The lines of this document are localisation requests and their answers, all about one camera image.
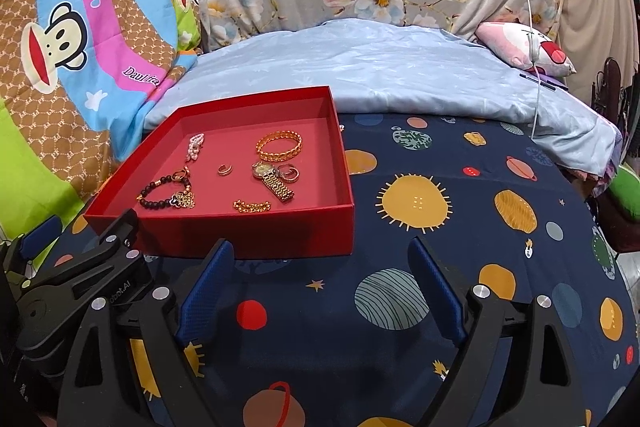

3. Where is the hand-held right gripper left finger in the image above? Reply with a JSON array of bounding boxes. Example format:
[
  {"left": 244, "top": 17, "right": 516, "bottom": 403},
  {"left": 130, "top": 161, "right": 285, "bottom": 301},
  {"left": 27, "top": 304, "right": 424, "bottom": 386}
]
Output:
[{"left": 57, "top": 239, "right": 236, "bottom": 427}]

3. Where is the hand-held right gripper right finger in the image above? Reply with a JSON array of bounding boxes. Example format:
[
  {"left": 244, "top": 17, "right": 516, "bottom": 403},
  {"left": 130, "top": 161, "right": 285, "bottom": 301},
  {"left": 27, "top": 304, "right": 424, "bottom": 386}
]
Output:
[{"left": 407, "top": 237, "right": 586, "bottom": 427}]

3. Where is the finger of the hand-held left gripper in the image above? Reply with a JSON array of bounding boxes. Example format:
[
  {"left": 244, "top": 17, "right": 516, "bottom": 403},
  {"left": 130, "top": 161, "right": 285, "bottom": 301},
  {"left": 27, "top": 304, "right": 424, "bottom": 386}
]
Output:
[
  {"left": 0, "top": 216, "right": 62, "bottom": 293},
  {"left": 25, "top": 211, "right": 143, "bottom": 299}
]

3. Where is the dark beaded bracelet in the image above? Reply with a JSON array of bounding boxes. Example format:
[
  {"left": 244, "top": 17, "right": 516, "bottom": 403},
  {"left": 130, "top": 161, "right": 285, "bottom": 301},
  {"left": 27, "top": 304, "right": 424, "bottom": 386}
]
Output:
[{"left": 137, "top": 174, "right": 183, "bottom": 210}]

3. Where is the gold chain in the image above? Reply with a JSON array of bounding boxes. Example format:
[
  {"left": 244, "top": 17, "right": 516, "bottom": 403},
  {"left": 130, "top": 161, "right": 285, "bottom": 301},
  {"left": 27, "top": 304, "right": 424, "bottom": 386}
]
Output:
[{"left": 232, "top": 199, "right": 272, "bottom": 214}]

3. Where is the red cardboard box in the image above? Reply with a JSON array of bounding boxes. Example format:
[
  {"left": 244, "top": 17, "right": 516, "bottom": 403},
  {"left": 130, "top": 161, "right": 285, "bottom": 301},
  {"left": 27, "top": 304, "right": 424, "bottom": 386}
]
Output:
[{"left": 82, "top": 85, "right": 356, "bottom": 260}]

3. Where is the gold wrist watch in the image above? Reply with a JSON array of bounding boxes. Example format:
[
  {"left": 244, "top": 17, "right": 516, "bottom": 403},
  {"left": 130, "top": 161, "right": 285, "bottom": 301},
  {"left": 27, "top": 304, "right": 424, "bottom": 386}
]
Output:
[{"left": 251, "top": 161, "right": 296, "bottom": 204}]

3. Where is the navy planet print blanket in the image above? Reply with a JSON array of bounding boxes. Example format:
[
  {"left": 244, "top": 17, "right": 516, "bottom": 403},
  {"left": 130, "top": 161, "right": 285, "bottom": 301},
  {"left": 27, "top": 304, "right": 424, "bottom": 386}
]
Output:
[{"left": 50, "top": 112, "right": 636, "bottom": 427}]

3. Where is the pink white beaded ornament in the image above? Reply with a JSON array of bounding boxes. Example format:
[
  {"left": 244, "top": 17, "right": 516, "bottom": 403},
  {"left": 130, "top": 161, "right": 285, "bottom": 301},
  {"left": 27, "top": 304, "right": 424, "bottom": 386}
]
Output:
[{"left": 186, "top": 133, "right": 207, "bottom": 164}]

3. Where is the colourful monkey print blanket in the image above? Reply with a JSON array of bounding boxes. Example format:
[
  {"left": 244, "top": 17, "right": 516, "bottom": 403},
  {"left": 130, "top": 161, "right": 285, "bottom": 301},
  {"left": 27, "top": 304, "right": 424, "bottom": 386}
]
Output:
[{"left": 0, "top": 0, "right": 206, "bottom": 248}]

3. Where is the green cushion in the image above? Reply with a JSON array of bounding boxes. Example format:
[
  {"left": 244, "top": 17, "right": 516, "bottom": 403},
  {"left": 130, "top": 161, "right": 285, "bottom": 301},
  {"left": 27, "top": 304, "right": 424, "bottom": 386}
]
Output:
[{"left": 607, "top": 164, "right": 640, "bottom": 208}]

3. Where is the light blue quilt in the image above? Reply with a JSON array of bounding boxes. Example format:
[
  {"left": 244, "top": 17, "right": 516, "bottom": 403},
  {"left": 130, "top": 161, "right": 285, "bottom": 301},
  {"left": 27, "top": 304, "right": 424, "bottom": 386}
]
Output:
[{"left": 142, "top": 18, "right": 623, "bottom": 175}]

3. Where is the purple flat device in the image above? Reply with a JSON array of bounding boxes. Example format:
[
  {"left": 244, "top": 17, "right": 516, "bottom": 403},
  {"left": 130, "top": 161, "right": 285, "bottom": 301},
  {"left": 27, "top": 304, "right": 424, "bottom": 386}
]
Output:
[{"left": 519, "top": 69, "right": 570, "bottom": 92}]

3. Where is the pink plush pillow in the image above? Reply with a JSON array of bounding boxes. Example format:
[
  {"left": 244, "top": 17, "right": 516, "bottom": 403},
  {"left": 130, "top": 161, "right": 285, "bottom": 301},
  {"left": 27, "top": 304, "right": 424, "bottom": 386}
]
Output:
[{"left": 475, "top": 21, "right": 577, "bottom": 76}]

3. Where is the gold chain-link bangle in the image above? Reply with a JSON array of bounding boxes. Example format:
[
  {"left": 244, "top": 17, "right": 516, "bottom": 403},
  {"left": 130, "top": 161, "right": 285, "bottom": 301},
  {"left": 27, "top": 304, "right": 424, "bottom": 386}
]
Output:
[{"left": 256, "top": 130, "right": 304, "bottom": 162}]

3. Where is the black metal frame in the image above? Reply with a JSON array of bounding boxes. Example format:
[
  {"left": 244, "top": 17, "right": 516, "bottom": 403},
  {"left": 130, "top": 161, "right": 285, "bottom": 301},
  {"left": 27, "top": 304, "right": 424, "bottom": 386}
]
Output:
[{"left": 590, "top": 57, "right": 626, "bottom": 115}]

